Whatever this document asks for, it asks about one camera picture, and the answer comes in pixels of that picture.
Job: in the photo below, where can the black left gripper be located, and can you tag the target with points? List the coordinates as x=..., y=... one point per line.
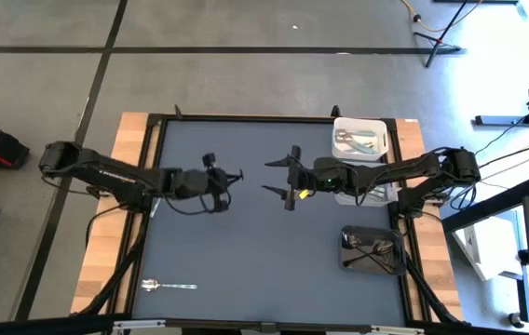
x=199, y=183

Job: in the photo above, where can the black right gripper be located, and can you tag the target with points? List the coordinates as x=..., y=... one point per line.
x=304, y=174

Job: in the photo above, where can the all-metal silver spoon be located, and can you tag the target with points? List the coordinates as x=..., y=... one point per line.
x=354, y=239
x=380, y=247

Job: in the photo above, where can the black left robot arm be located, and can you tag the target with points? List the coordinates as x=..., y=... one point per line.
x=106, y=174

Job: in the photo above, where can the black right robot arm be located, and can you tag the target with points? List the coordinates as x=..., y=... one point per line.
x=409, y=167

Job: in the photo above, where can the yellow tag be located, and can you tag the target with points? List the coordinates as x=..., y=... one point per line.
x=304, y=194

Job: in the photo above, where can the clear plastic bin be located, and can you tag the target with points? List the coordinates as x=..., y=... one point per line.
x=353, y=201

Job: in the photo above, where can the silver aluminium brace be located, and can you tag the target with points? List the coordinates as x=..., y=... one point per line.
x=397, y=330
x=139, y=324
x=155, y=207

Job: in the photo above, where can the white plastic bin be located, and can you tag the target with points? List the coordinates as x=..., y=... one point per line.
x=360, y=122

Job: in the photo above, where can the light wooden table board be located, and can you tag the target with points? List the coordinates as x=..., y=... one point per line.
x=129, y=139
x=432, y=242

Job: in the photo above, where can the black tripod stand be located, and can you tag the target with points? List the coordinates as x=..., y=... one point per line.
x=437, y=42

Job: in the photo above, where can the white box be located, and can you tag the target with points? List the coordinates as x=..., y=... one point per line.
x=488, y=246

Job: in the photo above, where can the black floor bar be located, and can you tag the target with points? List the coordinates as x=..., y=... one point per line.
x=497, y=120

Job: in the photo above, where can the black frame corner bracket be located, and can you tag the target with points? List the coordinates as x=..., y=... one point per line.
x=335, y=111
x=178, y=112

